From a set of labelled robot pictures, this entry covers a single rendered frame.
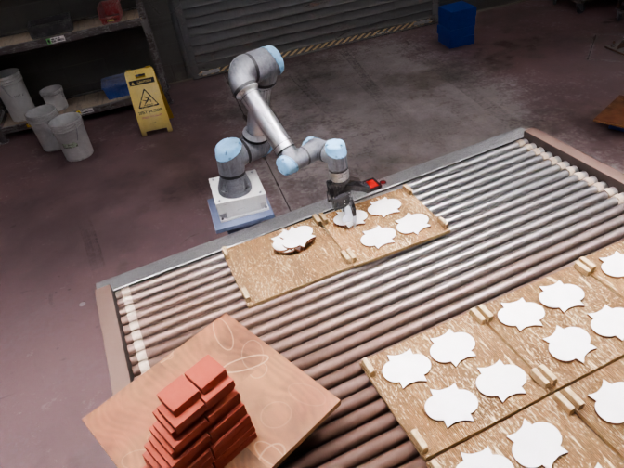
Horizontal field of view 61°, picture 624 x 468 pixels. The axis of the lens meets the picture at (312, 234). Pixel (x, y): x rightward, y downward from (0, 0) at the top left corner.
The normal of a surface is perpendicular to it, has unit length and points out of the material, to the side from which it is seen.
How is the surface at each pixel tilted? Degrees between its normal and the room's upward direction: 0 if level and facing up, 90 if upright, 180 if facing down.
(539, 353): 0
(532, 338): 0
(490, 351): 0
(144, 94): 75
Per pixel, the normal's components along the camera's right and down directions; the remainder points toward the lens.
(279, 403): -0.13, -0.78
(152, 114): 0.18, 0.40
